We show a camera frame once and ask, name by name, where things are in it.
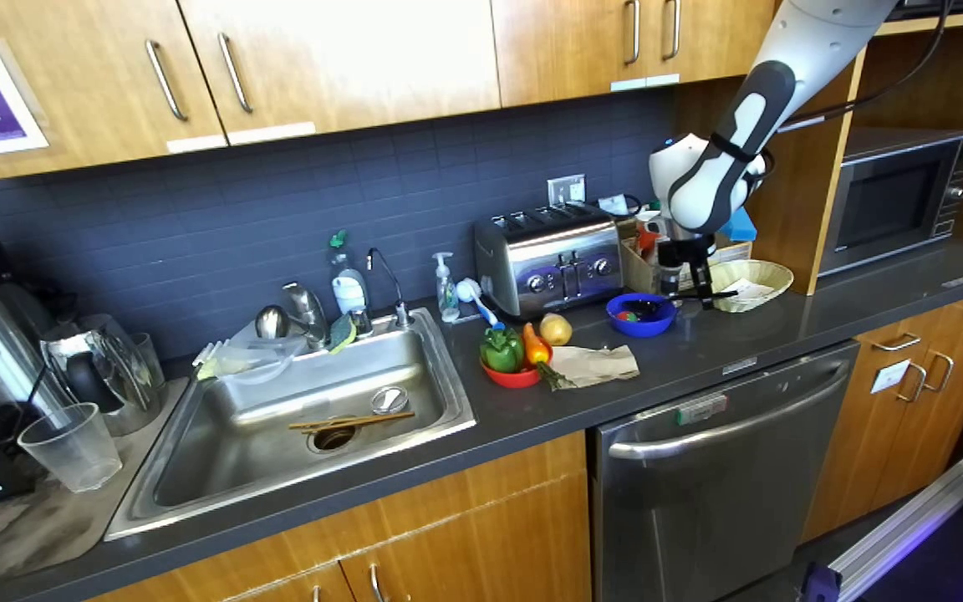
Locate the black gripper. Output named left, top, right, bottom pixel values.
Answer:
left=658, top=233, right=717, bottom=300

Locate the blue plastic bowl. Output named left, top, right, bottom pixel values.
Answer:
left=604, top=290, right=676, bottom=338

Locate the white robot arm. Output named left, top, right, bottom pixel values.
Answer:
left=649, top=0, right=897, bottom=304

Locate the woven wicker basket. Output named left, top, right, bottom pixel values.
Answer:
left=711, top=256, right=797, bottom=314

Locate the red and white canister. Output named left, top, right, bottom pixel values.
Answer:
left=632, top=208, right=663, bottom=256

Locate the wooden condiment tray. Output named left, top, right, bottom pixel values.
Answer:
left=622, top=233, right=658, bottom=290

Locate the silver four-slot toaster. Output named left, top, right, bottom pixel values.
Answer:
left=470, top=208, right=622, bottom=319

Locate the yellow potato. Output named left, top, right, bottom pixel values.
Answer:
left=542, top=314, right=574, bottom=346

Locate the crumpled brown paper napkin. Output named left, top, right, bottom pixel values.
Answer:
left=551, top=343, right=639, bottom=389

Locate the orange toy pepper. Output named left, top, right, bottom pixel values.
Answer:
left=522, top=320, right=551, bottom=363

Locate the red small plate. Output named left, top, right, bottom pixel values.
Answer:
left=483, top=361, right=542, bottom=389

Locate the green toy pepper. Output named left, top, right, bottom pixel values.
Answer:
left=483, top=328, right=526, bottom=374

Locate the white dish brush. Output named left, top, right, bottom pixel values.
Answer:
left=455, top=276, right=503, bottom=328

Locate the stainless steel microwave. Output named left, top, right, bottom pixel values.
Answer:
left=820, top=128, right=963, bottom=276

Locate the clear hand soap dispenser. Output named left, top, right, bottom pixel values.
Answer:
left=430, top=252, right=462, bottom=325

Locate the stainless steel dishwasher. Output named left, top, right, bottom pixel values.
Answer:
left=593, top=340, right=856, bottom=602

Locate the chrome sink faucet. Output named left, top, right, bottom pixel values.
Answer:
left=363, top=248, right=411, bottom=332

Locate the green cap soap bottle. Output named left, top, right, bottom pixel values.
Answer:
left=329, top=229, right=367, bottom=319

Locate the stainless steel sink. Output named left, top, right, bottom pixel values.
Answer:
left=107, top=309, right=475, bottom=543

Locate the clear plastic cup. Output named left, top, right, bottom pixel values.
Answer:
left=17, top=402, right=125, bottom=495

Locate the white wall outlet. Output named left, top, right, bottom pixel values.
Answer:
left=547, top=173, right=588, bottom=208

